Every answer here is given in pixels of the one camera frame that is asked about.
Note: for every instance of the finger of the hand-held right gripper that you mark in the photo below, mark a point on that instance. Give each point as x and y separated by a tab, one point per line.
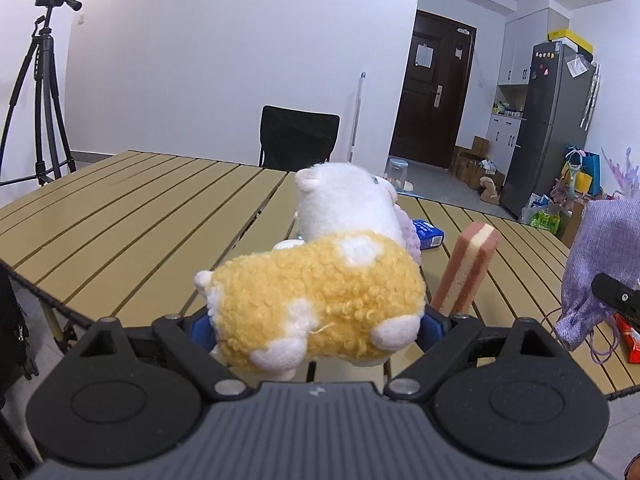
617	297

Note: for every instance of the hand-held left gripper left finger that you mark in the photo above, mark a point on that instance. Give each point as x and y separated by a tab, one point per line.
200	332

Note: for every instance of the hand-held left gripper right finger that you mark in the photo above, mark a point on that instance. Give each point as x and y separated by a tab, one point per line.
432	330

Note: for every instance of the pink cream sponge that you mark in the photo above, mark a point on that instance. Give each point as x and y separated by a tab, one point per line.
465	270

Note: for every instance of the blue tissue packet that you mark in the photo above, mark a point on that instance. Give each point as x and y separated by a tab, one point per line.
429	232

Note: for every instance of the yellow white plush toy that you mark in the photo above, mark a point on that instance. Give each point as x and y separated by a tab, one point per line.
320	290

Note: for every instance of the red snack packet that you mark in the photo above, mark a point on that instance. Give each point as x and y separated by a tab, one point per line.
630	337

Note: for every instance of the green packet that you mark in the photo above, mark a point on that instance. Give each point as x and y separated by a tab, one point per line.
542	221

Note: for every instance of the folding slatted table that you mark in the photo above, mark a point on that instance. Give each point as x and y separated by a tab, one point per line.
150	225

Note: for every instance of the blue gift bag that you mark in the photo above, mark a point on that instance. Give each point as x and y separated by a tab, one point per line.
586	170

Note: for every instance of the brown toy figure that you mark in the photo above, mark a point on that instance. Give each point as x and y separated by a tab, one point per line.
489	190

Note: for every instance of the clear plastic jar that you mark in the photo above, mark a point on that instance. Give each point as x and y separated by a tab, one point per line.
397	174

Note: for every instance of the brown cardboard box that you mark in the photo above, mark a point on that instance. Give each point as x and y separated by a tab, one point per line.
467	167

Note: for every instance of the grey refrigerator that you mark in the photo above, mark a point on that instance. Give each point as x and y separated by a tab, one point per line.
545	130

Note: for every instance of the white kitchen cabinet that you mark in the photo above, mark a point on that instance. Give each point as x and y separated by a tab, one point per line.
502	135

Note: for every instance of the black folding chair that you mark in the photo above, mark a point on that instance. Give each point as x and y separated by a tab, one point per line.
297	137

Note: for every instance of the white mop pole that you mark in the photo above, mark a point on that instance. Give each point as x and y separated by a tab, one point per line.
356	115

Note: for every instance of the dark brown door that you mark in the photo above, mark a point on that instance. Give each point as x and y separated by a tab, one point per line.
430	90

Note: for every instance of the yellow box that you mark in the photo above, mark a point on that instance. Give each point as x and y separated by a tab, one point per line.
570	39

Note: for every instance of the black tripod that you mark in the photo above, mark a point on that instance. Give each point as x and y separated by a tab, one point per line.
45	85

